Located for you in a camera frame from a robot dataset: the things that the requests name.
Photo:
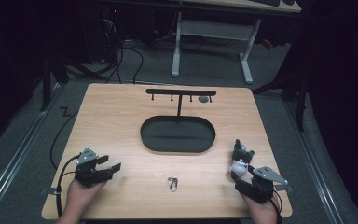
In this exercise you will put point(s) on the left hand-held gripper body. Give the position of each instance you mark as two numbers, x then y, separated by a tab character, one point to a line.
87	172

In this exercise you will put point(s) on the black hook stand with tray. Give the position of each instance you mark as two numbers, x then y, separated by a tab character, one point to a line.
177	135

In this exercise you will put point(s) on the person's right hand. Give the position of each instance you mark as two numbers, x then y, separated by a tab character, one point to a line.
262	210

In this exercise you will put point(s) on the grey round table grommet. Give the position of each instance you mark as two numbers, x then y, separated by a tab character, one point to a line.
203	99

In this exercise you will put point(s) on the metal floor rail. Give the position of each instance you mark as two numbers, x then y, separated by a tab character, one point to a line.
15	155
317	168

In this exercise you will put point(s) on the white-legged wooden desk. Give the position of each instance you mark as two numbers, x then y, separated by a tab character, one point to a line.
217	29

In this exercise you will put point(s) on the black keyboard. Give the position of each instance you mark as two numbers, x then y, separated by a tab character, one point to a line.
265	2

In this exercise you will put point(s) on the black metal stand legs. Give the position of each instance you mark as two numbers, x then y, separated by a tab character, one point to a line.
46	84
300	99

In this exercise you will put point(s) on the small red object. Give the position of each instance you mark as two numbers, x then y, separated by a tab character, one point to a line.
268	44

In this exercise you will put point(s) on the person's left hand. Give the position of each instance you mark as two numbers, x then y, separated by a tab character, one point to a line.
80	196

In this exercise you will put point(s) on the grey tape strip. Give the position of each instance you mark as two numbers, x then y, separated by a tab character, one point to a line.
51	190
284	187

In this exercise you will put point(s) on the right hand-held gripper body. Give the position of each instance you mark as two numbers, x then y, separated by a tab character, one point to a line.
261	186

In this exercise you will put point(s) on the dark computer tower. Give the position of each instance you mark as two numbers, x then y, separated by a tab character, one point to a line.
110	31

